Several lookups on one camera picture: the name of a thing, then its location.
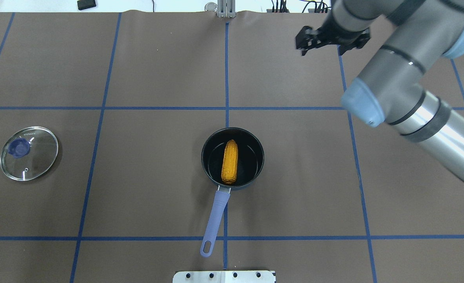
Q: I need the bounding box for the yellow toy corn cob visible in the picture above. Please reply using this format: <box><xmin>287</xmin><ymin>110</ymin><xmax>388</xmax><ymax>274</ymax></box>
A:
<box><xmin>221</xmin><ymin>140</ymin><xmax>239</xmax><ymax>185</ymax></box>

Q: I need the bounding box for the dark blue saucepan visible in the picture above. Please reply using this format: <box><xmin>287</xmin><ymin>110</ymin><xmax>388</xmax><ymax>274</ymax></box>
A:
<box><xmin>199</xmin><ymin>127</ymin><xmax>264</xmax><ymax>257</ymax></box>

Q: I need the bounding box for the glass pot lid blue knob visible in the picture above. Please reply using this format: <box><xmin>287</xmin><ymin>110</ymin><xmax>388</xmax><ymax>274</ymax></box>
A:
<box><xmin>0</xmin><ymin>127</ymin><xmax>59</xmax><ymax>182</ymax></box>

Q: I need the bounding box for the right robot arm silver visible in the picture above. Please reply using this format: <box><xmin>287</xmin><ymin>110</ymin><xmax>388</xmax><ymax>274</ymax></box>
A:
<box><xmin>325</xmin><ymin>0</ymin><xmax>464</xmax><ymax>182</ymax></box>

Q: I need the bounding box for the small black square pad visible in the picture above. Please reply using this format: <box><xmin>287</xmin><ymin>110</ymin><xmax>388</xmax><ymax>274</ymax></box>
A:
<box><xmin>76</xmin><ymin>0</ymin><xmax>97</xmax><ymax>11</ymax></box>

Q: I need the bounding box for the white pedestal column base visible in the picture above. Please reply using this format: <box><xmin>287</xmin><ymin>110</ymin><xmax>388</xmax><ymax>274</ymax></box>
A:
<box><xmin>172</xmin><ymin>270</ymin><xmax>277</xmax><ymax>283</ymax></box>

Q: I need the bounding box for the aluminium frame post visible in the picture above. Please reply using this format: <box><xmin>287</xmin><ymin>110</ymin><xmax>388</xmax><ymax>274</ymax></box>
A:
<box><xmin>216</xmin><ymin>0</ymin><xmax>237</xmax><ymax>18</ymax></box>

